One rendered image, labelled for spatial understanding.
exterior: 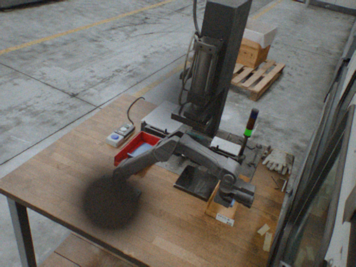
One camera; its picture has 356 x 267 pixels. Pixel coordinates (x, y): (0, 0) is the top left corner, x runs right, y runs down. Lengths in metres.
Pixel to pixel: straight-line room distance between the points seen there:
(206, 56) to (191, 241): 0.75
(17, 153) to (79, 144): 1.47
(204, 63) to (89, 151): 0.71
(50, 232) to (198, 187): 1.30
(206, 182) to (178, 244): 0.35
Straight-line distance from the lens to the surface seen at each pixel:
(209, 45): 1.36
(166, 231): 1.35
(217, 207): 1.47
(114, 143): 1.68
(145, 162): 1.26
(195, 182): 1.53
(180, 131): 1.18
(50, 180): 1.54
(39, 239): 2.48
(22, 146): 3.21
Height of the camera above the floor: 1.97
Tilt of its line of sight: 35 degrees down
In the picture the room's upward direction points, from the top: 10 degrees clockwise
